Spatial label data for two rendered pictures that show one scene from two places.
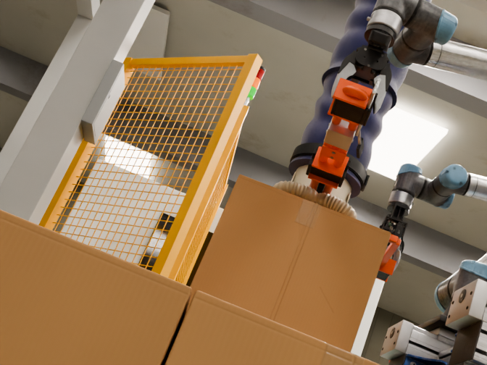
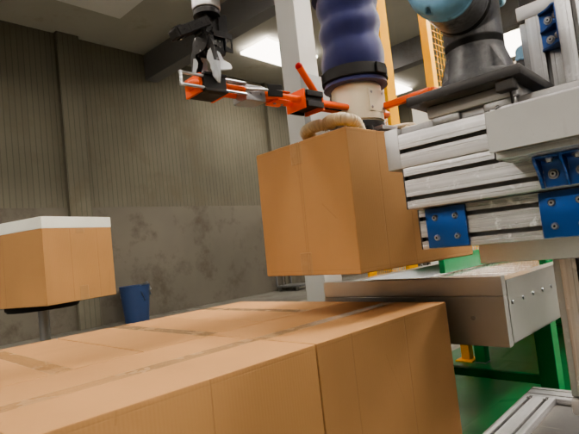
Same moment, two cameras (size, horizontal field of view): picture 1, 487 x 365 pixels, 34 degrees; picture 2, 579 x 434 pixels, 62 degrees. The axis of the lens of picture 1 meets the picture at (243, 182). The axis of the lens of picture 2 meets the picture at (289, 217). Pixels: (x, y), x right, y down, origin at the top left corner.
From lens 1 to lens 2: 1.42 m
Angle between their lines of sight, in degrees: 45
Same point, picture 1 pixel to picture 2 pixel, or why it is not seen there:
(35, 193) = not seen: hidden behind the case
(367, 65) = (199, 52)
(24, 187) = not seen: hidden behind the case
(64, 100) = (294, 119)
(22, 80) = (404, 58)
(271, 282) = (297, 219)
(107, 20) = (287, 54)
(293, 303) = (314, 226)
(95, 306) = not seen: outside the picture
